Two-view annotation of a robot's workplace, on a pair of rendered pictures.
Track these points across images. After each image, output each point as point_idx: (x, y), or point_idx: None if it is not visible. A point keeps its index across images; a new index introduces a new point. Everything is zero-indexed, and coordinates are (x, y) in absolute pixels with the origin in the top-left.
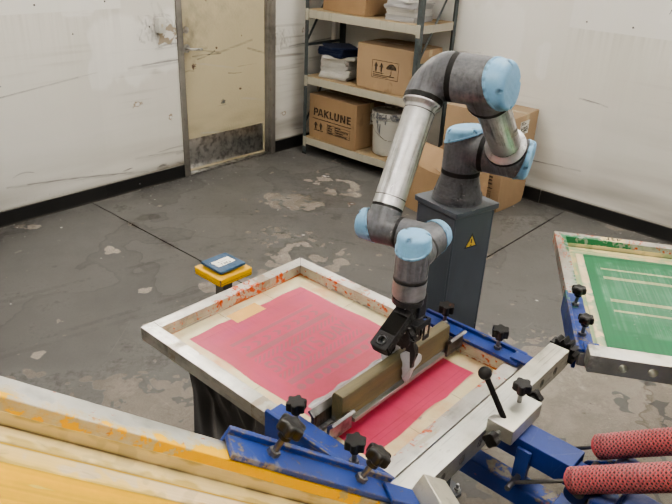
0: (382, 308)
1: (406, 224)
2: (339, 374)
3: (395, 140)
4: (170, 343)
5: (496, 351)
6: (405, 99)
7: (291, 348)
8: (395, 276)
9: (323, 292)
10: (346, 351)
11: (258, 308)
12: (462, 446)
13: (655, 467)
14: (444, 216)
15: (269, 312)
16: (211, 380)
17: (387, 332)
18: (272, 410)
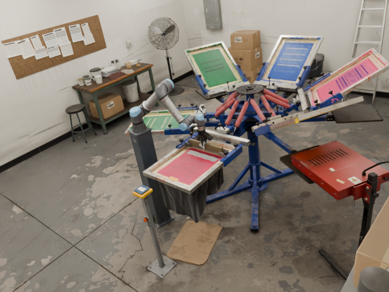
0: (171, 155)
1: (189, 119)
2: (201, 159)
3: (172, 106)
4: (197, 182)
5: (193, 137)
6: (164, 98)
7: (191, 168)
8: (202, 125)
9: (160, 168)
10: (191, 160)
11: (171, 177)
12: (231, 135)
13: (242, 111)
14: (147, 132)
15: (172, 175)
16: (210, 174)
17: (209, 135)
18: (223, 160)
